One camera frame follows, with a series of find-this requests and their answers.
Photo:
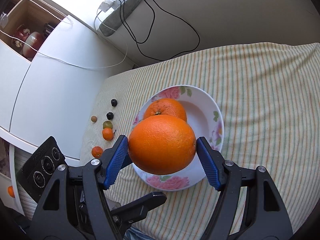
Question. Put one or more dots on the white power adapter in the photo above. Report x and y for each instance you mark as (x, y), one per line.
(108, 4)

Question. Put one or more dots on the small mandarin front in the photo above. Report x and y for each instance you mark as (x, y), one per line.
(97, 152)

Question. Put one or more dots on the large smooth orange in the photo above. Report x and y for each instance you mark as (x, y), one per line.
(162, 144)

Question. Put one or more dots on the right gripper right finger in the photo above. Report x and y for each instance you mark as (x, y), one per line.
(265, 215)

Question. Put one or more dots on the dark plum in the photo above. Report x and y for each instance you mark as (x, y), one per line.
(110, 115)
(114, 102)

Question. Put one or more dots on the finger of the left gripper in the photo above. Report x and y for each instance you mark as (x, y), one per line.
(123, 217)

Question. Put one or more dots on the large rough orange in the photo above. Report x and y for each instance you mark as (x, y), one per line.
(166, 106)

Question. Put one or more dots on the brown kiwi fruit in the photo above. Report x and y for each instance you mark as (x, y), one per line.
(94, 118)

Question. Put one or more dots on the small mandarin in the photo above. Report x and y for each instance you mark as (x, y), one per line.
(107, 134)
(97, 152)

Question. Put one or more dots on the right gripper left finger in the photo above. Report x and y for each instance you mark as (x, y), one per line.
(73, 205)

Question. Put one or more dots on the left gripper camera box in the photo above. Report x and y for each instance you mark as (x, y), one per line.
(37, 171)

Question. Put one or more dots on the red ceramic vase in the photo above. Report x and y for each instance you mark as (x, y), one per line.
(27, 42)

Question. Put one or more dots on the striped tablecloth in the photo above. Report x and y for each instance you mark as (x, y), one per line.
(269, 98)

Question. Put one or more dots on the green kiwi fruit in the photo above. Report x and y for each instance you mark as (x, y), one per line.
(107, 124)

